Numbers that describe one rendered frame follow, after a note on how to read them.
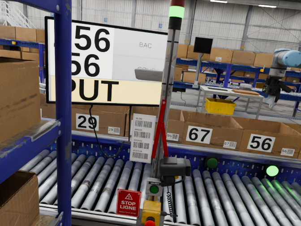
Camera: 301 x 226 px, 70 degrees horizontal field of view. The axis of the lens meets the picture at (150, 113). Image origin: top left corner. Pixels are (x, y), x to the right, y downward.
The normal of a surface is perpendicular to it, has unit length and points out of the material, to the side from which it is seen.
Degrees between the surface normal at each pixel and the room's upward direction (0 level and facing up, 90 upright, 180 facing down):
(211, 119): 90
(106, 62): 86
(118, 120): 90
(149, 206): 0
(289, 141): 90
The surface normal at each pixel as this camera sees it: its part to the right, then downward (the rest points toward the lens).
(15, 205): 0.99, 0.12
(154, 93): 0.28, 0.22
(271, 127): -0.09, 0.26
